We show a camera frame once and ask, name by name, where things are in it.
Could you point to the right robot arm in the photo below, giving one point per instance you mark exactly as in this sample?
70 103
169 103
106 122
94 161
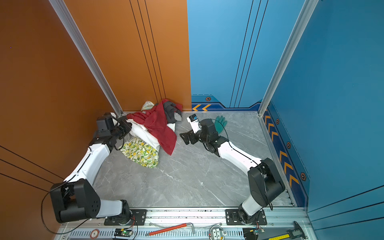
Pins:
265 181

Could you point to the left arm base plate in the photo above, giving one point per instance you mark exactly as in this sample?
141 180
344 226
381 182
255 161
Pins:
135 217

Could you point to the red white round sticker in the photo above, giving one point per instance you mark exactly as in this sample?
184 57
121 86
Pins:
95 234

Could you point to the black digital caliper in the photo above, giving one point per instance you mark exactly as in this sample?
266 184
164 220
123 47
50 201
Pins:
296 233

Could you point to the dark grey cloth in pile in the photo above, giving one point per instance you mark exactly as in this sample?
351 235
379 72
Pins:
172 113

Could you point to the red handled hex key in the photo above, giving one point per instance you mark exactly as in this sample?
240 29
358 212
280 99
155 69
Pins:
168 229

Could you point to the lemon print cloth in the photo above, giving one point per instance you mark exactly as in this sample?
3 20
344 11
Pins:
141 153

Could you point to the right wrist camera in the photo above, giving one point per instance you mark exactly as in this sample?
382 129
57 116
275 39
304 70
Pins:
194 122

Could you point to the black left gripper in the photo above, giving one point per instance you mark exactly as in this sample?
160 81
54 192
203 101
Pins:
123 124

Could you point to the silver aluminium corner post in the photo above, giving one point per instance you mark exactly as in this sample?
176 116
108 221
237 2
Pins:
74 32

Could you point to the green work glove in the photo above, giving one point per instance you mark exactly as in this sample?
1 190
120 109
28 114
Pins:
220 123

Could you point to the white cloth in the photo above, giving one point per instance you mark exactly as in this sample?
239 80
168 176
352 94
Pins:
141 132

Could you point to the green circuit board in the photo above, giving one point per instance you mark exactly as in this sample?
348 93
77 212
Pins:
123 234

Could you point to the dark red cloth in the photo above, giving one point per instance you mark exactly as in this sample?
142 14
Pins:
155 122

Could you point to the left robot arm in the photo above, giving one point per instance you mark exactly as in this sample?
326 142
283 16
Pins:
75 198

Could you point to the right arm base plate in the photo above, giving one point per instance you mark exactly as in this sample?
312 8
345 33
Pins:
240 217

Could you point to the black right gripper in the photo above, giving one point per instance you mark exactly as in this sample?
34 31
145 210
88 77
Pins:
186 135

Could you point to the right silver corner post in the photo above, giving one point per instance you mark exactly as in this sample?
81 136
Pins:
295 37

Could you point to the small white connector block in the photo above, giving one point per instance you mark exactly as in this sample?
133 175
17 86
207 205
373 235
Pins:
216 232

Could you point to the cream patterned cloth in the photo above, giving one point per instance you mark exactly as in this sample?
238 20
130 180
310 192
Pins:
148 105

